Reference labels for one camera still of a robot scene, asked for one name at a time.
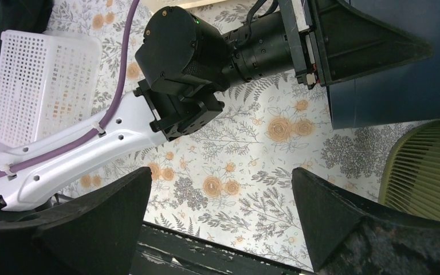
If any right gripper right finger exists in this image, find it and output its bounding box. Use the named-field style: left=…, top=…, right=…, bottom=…
left=292, top=168, right=440, bottom=274

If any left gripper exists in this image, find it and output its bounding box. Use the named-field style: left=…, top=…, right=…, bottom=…
left=135, top=1, right=318, bottom=97

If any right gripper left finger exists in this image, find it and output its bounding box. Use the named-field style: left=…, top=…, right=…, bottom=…
left=0, top=167, right=152, bottom=274

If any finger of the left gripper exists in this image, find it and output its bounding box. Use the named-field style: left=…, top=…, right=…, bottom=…
left=307, top=1, right=434, bottom=87

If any dark blue round bin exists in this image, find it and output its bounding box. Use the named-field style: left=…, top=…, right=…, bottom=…
left=327, top=1, right=440, bottom=129

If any green mesh waste bin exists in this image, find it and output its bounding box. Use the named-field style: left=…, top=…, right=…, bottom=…
left=378, top=120, right=440, bottom=221

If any white perforated basket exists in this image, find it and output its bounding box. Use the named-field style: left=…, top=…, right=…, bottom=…
left=0, top=30, right=103, bottom=147

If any cream perforated basket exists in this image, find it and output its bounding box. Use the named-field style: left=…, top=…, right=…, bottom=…
left=140, top=0, right=226, bottom=13

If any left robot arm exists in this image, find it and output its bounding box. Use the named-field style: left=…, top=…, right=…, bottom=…
left=0, top=1, right=434, bottom=212

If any floral patterned mat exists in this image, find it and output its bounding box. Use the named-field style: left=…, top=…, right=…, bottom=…
left=45, top=0, right=433, bottom=272

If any black cloth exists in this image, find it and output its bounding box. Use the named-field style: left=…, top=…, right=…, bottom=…
left=0, top=0, right=54, bottom=51

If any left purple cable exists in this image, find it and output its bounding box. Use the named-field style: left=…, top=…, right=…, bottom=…
left=0, top=0, right=141, bottom=187

